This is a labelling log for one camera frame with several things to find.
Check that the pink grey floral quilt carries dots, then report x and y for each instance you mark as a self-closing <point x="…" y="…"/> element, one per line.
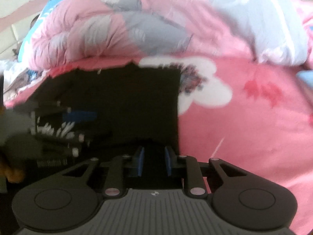
<point x="97" y="29"/>

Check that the person's left hand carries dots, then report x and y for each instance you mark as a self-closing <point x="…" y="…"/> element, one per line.
<point x="13" y="175"/>

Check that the black garment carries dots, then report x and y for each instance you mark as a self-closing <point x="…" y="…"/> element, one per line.
<point x="134" y="102"/>

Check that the folded blue white blanket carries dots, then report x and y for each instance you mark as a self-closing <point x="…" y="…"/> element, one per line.
<point x="307" y="78"/>

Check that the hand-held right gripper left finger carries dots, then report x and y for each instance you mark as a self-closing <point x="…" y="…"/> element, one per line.
<point x="139" y="161"/>

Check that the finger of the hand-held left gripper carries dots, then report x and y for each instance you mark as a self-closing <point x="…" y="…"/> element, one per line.
<point x="80" y="115"/>
<point x="61" y="146"/>

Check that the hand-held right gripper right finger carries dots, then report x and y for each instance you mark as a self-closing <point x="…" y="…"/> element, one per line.
<point x="168" y="161"/>

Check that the pink white headboard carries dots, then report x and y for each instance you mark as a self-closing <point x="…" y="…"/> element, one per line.
<point x="9" y="36"/>

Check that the pink floral bed blanket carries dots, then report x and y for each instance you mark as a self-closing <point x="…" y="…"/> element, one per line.
<point x="244" y="139"/>

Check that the white patterned cloth heap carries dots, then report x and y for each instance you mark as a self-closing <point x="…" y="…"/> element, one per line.
<point x="17" y="80"/>

